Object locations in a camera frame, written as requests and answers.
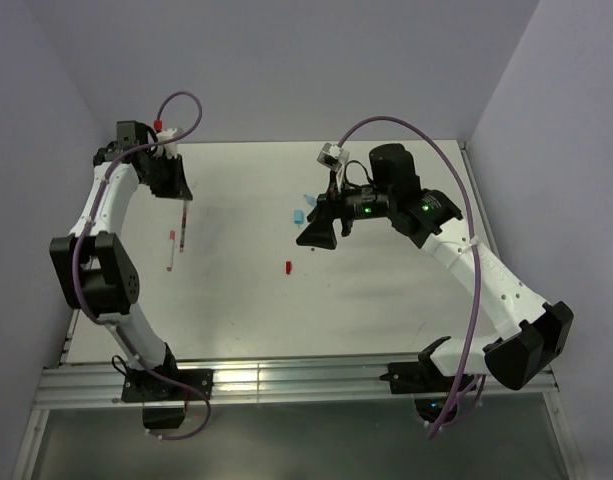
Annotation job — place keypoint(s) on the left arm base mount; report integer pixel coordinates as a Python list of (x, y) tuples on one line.
[(164, 406)]

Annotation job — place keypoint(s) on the light blue highlighter cap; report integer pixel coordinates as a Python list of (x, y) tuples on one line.
[(298, 217)]

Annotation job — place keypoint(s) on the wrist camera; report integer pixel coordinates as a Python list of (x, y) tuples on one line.
[(170, 149), (332, 156)]

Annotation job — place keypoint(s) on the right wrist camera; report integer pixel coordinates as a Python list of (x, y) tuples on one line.
[(332, 156)]

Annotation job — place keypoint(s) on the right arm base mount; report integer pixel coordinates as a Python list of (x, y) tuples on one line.
[(419, 377)]

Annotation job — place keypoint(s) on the white pen pink tip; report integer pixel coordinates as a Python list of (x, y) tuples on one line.
[(171, 251)]

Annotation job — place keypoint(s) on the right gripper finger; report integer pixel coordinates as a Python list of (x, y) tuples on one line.
[(347, 220), (320, 232)]

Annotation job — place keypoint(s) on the aluminium frame rail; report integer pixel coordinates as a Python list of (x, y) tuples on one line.
[(252, 381)]

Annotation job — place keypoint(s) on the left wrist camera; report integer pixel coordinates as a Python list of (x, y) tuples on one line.
[(170, 149)]

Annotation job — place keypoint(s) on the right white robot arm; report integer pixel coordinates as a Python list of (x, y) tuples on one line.
[(529, 332)]

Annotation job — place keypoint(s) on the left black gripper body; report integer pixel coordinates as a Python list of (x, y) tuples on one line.
[(147, 178)]

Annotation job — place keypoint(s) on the light blue highlighter pen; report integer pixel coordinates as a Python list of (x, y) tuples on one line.
[(311, 200)]

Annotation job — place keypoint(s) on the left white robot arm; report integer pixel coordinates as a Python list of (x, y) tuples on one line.
[(94, 269)]

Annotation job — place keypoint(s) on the dark red pen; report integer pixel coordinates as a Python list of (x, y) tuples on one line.
[(183, 225)]

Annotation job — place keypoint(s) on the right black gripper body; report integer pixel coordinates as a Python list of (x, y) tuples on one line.
[(360, 203)]

